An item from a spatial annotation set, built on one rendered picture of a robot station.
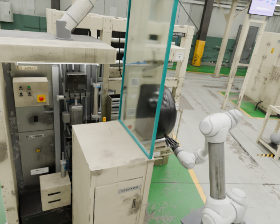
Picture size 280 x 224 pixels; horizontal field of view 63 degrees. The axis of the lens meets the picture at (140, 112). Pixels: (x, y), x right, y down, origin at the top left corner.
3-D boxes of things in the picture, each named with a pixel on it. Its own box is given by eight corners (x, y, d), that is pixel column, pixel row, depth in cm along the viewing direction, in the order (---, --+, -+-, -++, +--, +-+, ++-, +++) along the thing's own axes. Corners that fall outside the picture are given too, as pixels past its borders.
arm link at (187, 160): (174, 159, 198) (186, 158, 205) (184, 172, 187) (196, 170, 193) (178, 150, 194) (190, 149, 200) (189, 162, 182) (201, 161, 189)
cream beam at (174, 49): (133, 61, 221) (134, 46, 215) (123, 56, 241) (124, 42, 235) (183, 62, 247) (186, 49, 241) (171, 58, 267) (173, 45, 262)
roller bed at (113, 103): (110, 123, 255) (111, 99, 243) (106, 118, 267) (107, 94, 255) (126, 122, 263) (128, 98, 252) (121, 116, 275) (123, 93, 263)
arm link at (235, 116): (220, 119, 168) (209, 122, 160) (237, 103, 156) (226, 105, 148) (231, 134, 162) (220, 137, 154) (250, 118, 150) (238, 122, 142)
